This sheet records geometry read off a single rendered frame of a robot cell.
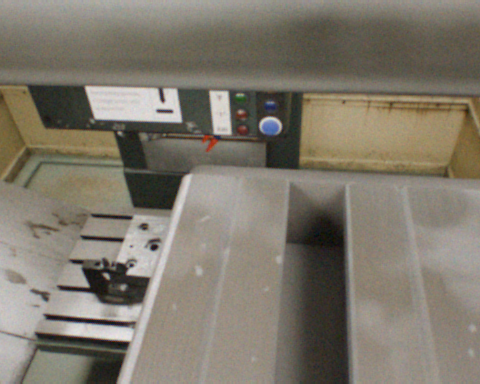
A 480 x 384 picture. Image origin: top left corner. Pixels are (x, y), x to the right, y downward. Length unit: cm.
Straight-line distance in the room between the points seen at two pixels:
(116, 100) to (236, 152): 91
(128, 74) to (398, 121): 195
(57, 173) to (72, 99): 162
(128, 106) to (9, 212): 132
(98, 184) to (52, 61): 216
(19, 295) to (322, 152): 137
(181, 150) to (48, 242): 66
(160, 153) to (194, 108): 97
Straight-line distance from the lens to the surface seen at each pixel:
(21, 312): 185
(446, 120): 212
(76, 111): 87
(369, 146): 215
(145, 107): 81
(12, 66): 18
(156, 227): 149
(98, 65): 16
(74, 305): 150
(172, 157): 175
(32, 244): 200
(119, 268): 140
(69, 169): 246
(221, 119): 79
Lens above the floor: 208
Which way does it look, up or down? 44 degrees down
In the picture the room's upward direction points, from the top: 4 degrees counter-clockwise
